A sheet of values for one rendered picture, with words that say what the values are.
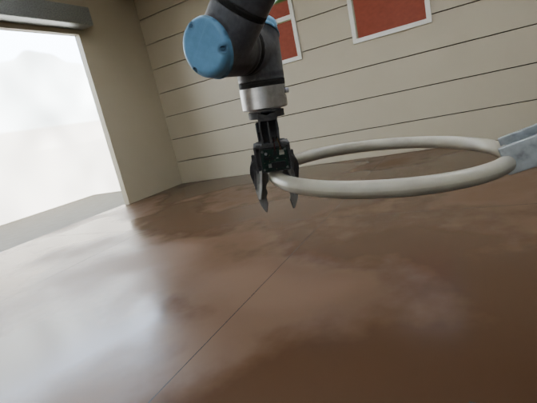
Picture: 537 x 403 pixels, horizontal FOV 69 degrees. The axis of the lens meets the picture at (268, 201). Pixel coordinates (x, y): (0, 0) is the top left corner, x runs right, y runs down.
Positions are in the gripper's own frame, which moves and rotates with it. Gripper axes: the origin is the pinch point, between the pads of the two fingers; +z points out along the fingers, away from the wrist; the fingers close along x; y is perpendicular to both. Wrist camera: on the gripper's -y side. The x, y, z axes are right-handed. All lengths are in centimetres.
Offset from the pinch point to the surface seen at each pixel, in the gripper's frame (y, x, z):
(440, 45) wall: -532, 279, -51
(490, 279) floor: -103, 106, 89
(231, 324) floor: -110, -35, 98
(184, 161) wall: -773, -186, 94
